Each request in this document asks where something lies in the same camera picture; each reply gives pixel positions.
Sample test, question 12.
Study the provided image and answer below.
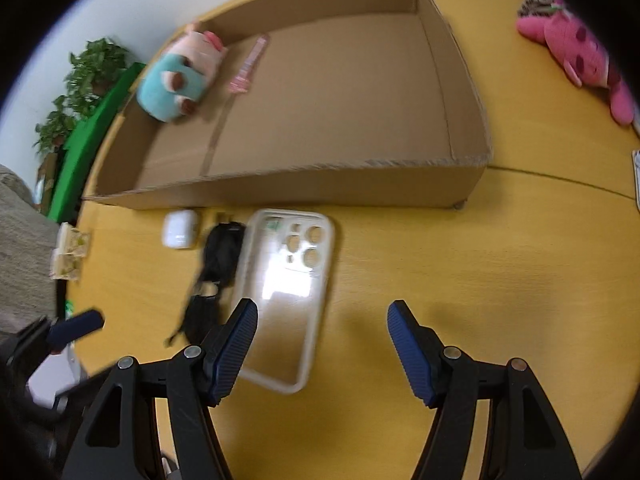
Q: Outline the large potted green plant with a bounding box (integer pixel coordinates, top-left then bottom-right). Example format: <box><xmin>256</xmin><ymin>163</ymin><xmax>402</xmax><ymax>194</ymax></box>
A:
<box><xmin>65</xmin><ymin>37</ymin><xmax>132</xmax><ymax>97</ymax></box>

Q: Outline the long green board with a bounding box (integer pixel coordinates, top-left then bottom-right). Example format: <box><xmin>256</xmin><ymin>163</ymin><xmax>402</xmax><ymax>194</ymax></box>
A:
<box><xmin>50</xmin><ymin>62</ymin><xmax>147</xmax><ymax>224</ymax></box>

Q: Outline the leopard print pouch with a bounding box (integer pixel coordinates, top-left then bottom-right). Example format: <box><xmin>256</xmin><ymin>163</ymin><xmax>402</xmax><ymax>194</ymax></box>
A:
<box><xmin>517</xmin><ymin>0</ymin><xmax>563</xmax><ymax>20</ymax></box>

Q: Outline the teal pink green plush toy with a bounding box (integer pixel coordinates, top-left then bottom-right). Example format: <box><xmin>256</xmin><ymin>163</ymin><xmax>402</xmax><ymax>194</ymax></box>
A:
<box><xmin>136</xmin><ymin>22</ymin><xmax>229</xmax><ymax>123</ymax></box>

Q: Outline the black charger with cable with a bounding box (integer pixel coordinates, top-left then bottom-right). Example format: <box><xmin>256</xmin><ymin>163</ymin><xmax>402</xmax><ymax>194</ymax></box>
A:
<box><xmin>165</xmin><ymin>217</ymin><xmax>247</xmax><ymax>348</ymax></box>

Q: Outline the small potted green plant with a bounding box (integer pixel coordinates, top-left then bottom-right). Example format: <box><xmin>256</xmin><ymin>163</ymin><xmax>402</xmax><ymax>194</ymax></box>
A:
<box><xmin>32</xmin><ymin>95</ymin><xmax>83</xmax><ymax>158</ymax></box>

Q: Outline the clear phone case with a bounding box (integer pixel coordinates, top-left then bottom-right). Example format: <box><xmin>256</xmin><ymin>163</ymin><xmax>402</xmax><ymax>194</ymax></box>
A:
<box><xmin>231</xmin><ymin>208</ymin><xmax>335</xmax><ymax>395</ymax></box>

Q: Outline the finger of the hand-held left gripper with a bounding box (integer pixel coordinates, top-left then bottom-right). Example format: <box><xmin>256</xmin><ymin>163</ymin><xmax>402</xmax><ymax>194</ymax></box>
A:
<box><xmin>47</xmin><ymin>309</ymin><xmax>106</xmax><ymax>351</ymax></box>

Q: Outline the cardboard box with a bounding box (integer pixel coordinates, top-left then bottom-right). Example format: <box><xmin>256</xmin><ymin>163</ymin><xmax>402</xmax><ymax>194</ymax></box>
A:
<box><xmin>82</xmin><ymin>0</ymin><xmax>494</xmax><ymax>211</ymax></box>

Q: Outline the white earbuds case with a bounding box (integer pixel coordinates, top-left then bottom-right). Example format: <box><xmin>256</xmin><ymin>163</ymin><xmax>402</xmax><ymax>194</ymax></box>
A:
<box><xmin>162</xmin><ymin>210</ymin><xmax>199</xmax><ymax>250</ymax></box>

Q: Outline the pink translucent pen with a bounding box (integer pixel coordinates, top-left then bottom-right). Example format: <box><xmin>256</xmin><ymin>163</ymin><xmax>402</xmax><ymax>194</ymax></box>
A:
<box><xmin>227</xmin><ymin>34</ymin><xmax>271</xmax><ymax>93</ymax></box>

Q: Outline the beige fabric sofa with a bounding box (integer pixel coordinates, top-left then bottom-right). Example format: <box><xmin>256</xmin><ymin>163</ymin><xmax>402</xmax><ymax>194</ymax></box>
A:
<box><xmin>0</xmin><ymin>164</ymin><xmax>61</xmax><ymax>333</ymax></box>

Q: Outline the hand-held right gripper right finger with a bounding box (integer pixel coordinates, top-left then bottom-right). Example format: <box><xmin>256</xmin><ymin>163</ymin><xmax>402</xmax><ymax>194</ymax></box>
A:
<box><xmin>387</xmin><ymin>300</ymin><xmax>583</xmax><ymax>480</ymax></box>

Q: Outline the clear plastic package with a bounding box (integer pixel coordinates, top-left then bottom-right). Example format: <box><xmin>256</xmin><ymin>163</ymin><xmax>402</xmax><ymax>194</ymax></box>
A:
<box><xmin>50</xmin><ymin>225</ymin><xmax>93</xmax><ymax>281</ymax></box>

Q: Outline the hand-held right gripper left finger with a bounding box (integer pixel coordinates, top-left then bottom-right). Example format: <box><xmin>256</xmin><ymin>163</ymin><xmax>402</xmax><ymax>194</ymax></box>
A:
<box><xmin>61</xmin><ymin>298</ymin><xmax>259</xmax><ymax>480</ymax></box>

